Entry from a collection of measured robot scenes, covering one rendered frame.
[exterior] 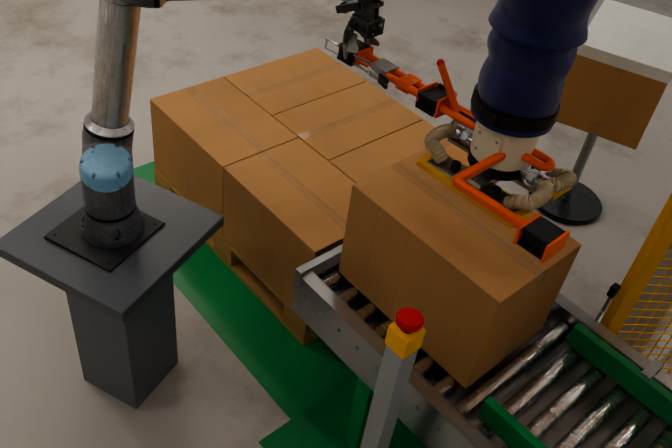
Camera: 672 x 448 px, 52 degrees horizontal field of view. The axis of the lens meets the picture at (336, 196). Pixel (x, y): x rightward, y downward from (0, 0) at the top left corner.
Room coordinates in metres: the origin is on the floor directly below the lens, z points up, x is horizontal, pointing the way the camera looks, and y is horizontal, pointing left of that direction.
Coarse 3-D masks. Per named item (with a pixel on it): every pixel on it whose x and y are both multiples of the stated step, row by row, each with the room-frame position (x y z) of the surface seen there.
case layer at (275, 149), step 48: (192, 96) 2.68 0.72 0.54; (240, 96) 2.73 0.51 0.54; (288, 96) 2.79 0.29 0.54; (336, 96) 2.86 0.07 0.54; (384, 96) 2.92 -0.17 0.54; (192, 144) 2.35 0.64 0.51; (240, 144) 2.36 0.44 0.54; (288, 144) 2.41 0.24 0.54; (336, 144) 2.46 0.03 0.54; (384, 144) 2.51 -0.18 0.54; (192, 192) 2.36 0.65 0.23; (240, 192) 2.10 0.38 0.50; (288, 192) 2.09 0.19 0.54; (336, 192) 2.13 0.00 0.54; (240, 240) 2.10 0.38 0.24; (288, 240) 1.88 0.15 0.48; (336, 240) 1.85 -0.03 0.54; (288, 288) 1.86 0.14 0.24
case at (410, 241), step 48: (384, 192) 1.67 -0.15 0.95; (432, 192) 1.71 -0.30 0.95; (384, 240) 1.57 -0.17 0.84; (432, 240) 1.48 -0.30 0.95; (480, 240) 1.51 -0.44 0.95; (384, 288) 1.54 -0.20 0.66; (432, 288) 1.42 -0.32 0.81; (480, 288) 1.32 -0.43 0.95; (528, 288) 1.38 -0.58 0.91; (432, 336) 1.39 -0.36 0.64; (480, 336) 1.29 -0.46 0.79; (528, 336) 1.50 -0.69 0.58
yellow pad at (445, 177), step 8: (424, 160) 1.59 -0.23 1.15; (432, 160) 1.58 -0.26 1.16; (448, 160) 1.59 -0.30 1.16; (456, 160) 1.56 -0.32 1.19; (424, 168) 1.56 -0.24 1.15; (432, 168) 1.55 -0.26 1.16; (440, 168) 1.55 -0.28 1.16; (448, 168) 1.56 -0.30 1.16; (456, 168) 1.54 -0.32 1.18; (440, 176) 1.52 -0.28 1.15; (448, 176) 1.52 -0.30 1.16; (448, 184) 1.50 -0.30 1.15; (488, 192) 1.47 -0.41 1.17; (496, 192) 1.44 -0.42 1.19; (504, 192) 1.48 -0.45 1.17; (472, 200) 1.44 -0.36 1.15; (496, 200) 1.44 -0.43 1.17; (496, 216) 1.39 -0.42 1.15; (520, 216) 1.39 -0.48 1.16; (528, 216) 1.41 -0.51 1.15
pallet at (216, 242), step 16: (160, 176) 2.56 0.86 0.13; (176, 192) 2.46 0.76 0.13; (208, 240) 2.28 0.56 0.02; (224, 240) 2.18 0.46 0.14; (224, 256) 2.17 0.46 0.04; (240, 256) 2.09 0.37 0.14; (240, 272) 2.11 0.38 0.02; (256, 272) 2.01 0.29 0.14; (256, 288) 2.03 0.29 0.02; (272, 288) 1.93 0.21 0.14; (272, 304) 1.95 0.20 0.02; (288, 320) 1.85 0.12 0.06; (304, 336) 1.77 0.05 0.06
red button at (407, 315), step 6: (402, 312) 1.11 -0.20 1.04; (408, 312) 1.11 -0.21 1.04; (414, 312) 1.12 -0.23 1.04; (396, 318) 1.10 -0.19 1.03; (402, 318) 1.09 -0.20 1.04; (408, 318) 1.10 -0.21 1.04; (414, 318) 1.10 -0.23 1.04; (420, 318) 1.10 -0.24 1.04; (396, 324) 1.09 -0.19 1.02; (402, 324) 1.08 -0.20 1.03; (408, 324) 1.08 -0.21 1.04; (414, 324) 1.08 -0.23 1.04; (420, 324) 1.09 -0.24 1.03; (402, 330) 1.09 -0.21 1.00; (408, 330) 1.07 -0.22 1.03; (414, 330) 1.07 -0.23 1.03
